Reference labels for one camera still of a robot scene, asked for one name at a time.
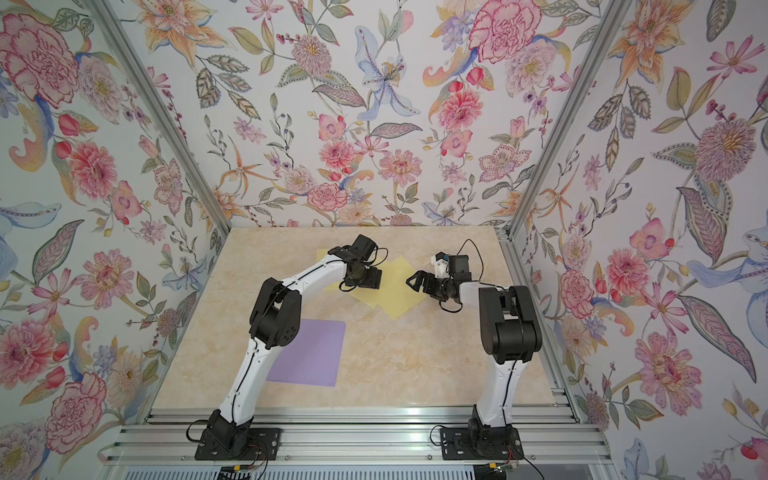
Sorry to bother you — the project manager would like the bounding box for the purple paper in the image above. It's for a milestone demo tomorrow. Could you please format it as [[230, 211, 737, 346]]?
[[267, 319, 346, 388]]

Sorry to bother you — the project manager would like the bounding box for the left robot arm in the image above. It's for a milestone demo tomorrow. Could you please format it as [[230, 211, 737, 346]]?
[[199, 235, 382, 459]]

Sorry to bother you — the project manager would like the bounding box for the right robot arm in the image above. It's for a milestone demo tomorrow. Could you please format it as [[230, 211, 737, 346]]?
[[405, 252, 543, 459]]

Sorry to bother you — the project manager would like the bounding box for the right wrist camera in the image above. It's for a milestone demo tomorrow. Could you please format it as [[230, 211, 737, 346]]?
[[431, 252, 450, 279]]

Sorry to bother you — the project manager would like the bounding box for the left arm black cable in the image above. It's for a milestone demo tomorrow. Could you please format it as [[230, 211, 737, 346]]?
[[338, 245, 390, 294]]

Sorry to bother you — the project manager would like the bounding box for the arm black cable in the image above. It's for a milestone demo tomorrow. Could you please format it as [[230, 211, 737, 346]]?
[[338, 245, 390, 294], [437, 238, 487, 314]]

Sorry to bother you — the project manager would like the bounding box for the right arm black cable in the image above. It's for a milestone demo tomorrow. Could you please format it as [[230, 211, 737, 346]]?
[[437, 238, 487, 314]]

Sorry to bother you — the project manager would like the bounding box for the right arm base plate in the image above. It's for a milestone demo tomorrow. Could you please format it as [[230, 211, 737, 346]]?
[[438, 426, 525, 462]]

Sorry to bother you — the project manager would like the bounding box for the aluminium front rail frame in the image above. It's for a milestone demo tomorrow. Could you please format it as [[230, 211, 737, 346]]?
[[97, 404, 618, 479]]

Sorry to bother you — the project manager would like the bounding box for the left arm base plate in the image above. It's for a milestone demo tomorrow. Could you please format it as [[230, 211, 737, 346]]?
[[194, 428, 283, 462]]

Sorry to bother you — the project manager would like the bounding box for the left aluminium corner post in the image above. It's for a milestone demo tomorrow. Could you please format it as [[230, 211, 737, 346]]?
[[86, 0, 232, 235]]

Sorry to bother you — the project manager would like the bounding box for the aluminium corner post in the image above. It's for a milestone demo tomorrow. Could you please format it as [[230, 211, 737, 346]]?
[[506, 0, 637, 238], [86, 0, 232, 235]]

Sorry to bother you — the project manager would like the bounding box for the right aluminium corner post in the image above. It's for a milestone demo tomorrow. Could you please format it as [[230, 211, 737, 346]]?
[[506, 0, 637, 238]]

